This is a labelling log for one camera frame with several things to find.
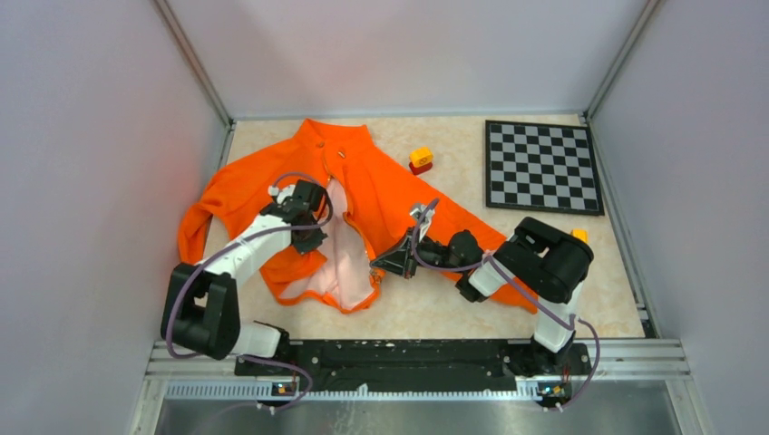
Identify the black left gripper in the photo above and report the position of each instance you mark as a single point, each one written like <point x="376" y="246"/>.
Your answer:
<point x="310" y="236"/>

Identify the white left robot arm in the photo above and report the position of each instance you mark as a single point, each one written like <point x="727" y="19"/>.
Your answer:
<point x="201" y="314"/>

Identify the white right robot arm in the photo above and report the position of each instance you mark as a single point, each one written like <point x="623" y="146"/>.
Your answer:
<point x="541" y="264"/>

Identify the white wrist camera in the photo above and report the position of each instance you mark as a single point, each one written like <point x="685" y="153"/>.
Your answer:
<point x="423" y="216"/>
<point x="279" y="195"/>

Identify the yellow red toy block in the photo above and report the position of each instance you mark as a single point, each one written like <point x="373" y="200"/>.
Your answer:
<point x="420" y="160"/>

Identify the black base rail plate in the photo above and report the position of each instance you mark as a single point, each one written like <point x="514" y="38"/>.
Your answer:
<point x="468" y="365"/>

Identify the black grey checkerboard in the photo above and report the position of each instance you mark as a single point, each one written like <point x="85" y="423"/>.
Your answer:
<point x="541" y="167"/>

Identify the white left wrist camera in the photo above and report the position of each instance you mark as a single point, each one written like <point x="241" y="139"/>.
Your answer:
<point x="279" y="195"/>

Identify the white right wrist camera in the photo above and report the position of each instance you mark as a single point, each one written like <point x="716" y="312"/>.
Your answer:
<point x="423" y="216"/>

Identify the orange zip jacket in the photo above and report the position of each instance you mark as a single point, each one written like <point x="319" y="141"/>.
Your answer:
<point x="371" y="194"/>

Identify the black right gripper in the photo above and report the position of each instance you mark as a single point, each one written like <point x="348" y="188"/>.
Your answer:
<point x="410" y="252"/>

